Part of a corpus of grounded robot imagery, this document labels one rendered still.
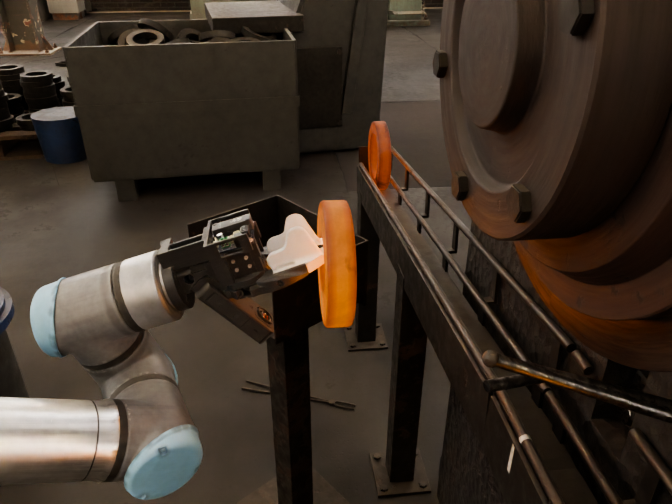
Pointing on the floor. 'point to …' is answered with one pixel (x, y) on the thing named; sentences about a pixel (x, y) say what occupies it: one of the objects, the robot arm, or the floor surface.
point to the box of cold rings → (184, 101)
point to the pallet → (17, 117)
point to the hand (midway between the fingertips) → (334, 249)
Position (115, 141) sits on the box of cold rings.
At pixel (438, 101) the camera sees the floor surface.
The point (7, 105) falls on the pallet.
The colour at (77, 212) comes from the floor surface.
